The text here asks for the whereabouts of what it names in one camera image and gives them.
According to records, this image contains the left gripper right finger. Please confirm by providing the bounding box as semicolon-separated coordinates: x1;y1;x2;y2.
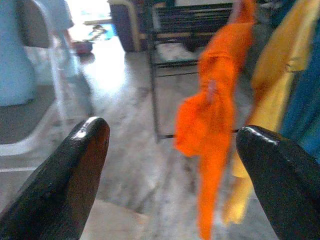
235;124;320;240

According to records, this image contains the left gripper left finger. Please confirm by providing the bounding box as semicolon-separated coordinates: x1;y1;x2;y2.
0;116;111;240

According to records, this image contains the orange shirt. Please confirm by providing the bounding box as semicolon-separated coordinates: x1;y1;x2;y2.
173;0;258;240

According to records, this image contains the blue shirt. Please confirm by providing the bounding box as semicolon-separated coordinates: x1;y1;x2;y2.
279;24;320;165

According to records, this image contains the yellow shirt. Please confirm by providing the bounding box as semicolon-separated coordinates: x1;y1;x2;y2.
221;0;320;226

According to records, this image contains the light blue cushion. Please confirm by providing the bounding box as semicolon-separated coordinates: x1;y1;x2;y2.
0;0;37;108

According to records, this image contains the white folding chair grey seat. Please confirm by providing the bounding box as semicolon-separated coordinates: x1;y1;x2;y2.
0;0;95;173

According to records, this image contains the purple armchair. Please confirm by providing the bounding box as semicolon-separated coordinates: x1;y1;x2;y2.
108;0;151;53

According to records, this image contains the pale printed pillow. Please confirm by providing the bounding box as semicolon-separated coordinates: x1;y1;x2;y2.
157;41;201;62

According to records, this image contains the black metal drying rack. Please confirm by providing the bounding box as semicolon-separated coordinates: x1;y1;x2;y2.
143;0;261;143

